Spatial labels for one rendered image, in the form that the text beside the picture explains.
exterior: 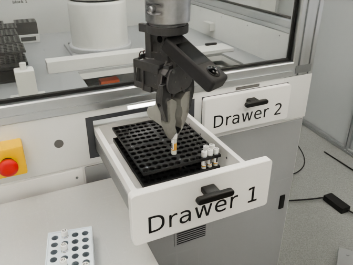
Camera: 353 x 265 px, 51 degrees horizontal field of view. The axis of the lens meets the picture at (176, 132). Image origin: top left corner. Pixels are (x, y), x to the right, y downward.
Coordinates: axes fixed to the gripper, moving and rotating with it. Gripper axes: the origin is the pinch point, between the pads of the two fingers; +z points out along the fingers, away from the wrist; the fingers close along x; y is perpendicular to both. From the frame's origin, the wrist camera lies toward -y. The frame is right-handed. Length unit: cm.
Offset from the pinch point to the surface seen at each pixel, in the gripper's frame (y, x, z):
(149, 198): -3.9, 12.0, 6.5
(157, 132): 13.1, -9.3, 8.3
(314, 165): 17, -167, 99
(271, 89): 2.3, -46.7, 6.0
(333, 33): 36, -216, 25
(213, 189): -10.6, 2.5, 6.8
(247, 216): 4, -45, 53
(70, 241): 9.9, 20.0, 18.6
